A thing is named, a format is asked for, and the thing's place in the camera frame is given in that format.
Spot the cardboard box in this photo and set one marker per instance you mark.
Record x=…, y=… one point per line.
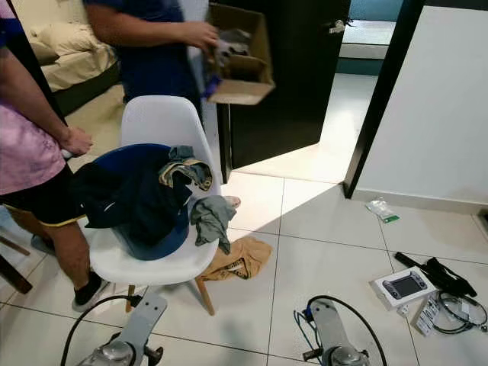
x=244, y=90

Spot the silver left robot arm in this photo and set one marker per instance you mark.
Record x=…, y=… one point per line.
x=118, y=354

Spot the person in pink shirt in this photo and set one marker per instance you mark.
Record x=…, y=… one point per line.
x=30, y=145

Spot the bed with light bedding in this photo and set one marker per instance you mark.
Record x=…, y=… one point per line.
x=69, y=57

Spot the blue plastic basin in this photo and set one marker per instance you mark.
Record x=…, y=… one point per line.
x=149, y=245

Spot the white plastic chair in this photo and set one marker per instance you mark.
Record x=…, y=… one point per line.
x=160, y=118

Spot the olive crumpled garment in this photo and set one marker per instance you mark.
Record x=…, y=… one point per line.
x=187, y=166

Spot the grey green garment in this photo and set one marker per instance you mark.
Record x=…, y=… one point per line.
x=212, y=219

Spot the orange cloth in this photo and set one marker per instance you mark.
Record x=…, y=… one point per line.
x=240, y=259

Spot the black door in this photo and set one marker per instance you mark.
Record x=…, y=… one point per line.
x=305, y=84

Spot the clear plastic packet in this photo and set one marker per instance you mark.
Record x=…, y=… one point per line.
x=381, y=210

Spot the white product box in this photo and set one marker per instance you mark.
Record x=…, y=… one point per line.
x=404, y=286

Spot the black pouch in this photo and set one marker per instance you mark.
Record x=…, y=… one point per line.
x=446, y=276

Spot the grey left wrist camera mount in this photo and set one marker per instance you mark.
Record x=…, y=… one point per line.
x=145, y=320

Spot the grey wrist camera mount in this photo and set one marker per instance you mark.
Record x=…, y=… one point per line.
x=328, y=324
x=145, y=320

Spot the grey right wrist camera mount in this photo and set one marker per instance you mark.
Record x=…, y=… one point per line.
x=328, y=324

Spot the black door frame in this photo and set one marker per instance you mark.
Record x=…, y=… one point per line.
x=381, y=99

